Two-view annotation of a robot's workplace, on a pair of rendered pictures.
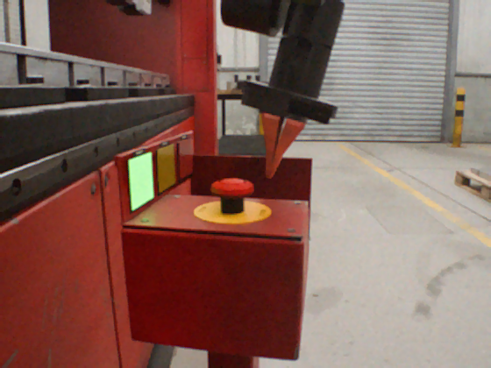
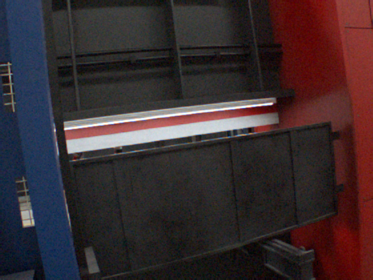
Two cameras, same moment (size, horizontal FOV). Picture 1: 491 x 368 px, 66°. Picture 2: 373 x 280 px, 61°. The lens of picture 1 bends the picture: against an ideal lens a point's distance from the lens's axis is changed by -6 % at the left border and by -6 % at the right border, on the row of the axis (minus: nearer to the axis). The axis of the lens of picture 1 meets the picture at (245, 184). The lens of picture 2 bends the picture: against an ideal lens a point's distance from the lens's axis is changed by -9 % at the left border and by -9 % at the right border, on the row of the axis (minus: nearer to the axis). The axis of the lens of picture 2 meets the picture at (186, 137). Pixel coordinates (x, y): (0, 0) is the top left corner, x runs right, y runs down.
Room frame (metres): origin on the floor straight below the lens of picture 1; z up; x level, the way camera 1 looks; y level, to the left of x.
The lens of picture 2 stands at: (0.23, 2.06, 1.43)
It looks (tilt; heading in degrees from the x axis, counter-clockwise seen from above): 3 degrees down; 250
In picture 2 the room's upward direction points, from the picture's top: 7 degrees counter-clockwise
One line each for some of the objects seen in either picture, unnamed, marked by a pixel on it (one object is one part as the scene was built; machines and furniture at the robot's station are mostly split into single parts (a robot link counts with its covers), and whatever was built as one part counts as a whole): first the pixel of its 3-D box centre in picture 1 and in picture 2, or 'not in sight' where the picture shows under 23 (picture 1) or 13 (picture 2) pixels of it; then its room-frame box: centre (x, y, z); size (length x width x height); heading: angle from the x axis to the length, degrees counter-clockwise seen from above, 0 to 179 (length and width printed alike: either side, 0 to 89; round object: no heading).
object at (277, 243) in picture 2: not in sight; (262, 245); (-0.54, 0.75, 0.81); 0.64 x 0.08 x 0.14; 91
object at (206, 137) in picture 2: not in sight; (212, 147); (-0.51, 0.37, 1.26); 0.15 x 0.09 x 0.17; 1
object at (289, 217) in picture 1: (232, 225); not in sight; (0.41, 0.01, 0.75); 0.20 x 0.16 x 0.18; 169
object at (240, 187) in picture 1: (232, 199); not in sight; (0.36, 0.01, 0.79); 0.04 x 0.04 x 0.04
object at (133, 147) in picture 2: not in sight; (139, 159); (-0.11, 0.38, 1.26); 0.15 x 0.09 x 0.17; 1
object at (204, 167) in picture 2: not in sight; (228, 195); (-0.33, 0.89, 1.12); 1.13 x 0.02 x 0.44; 1
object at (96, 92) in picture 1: (99, 93); not in sight; (0.92, 0.33, 0.89); 0.30 x 0.05 x 0.03; 1
